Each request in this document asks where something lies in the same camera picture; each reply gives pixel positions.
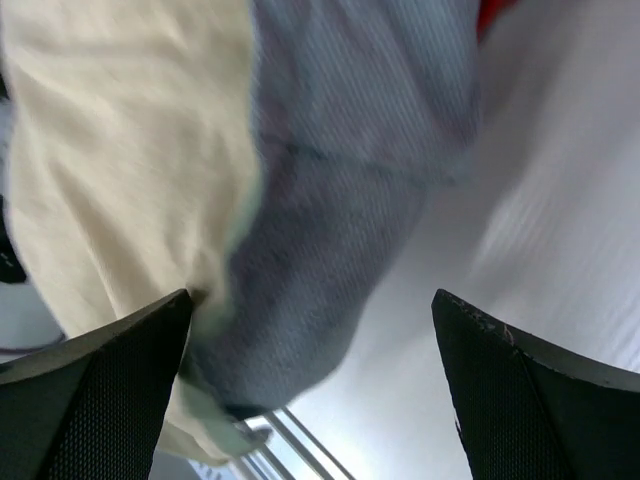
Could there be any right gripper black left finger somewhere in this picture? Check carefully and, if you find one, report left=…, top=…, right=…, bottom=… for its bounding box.
left=1, top=290, right=193, bottom=479

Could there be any red cartoon couple pillow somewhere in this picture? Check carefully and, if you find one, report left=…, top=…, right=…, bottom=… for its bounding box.
left=476, top=0, right=516, bottom=41

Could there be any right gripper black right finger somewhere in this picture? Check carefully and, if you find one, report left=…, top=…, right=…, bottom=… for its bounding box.
left=431, top=289, right=639, bottom=480

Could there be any aluminium mounting rail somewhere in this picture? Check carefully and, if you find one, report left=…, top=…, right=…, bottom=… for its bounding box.
left=233, top=408, right=355, bottom=480

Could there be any green beige patchwork pillowcase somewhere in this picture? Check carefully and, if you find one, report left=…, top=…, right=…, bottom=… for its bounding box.
left=1, top=1, right=481, bottom=466

